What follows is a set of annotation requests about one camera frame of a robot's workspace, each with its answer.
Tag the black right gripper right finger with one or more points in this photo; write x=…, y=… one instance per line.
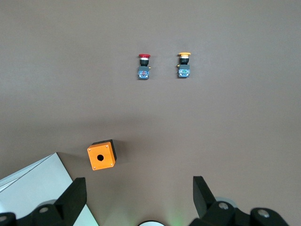
x=204, y=202

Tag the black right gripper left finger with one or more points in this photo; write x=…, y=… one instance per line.
x=68, y=204

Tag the white drawer cabinet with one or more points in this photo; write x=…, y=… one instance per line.
x=35, y=183

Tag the yellow mushroom push button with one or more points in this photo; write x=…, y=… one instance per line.
x=184, y=67

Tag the red mushroom push button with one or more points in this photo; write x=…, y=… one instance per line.
x=143, y=68

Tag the brown table cover mat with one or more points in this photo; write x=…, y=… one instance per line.
x=70, y=70

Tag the orange button enclosure box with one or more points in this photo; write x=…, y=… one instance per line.
x=104, y=162

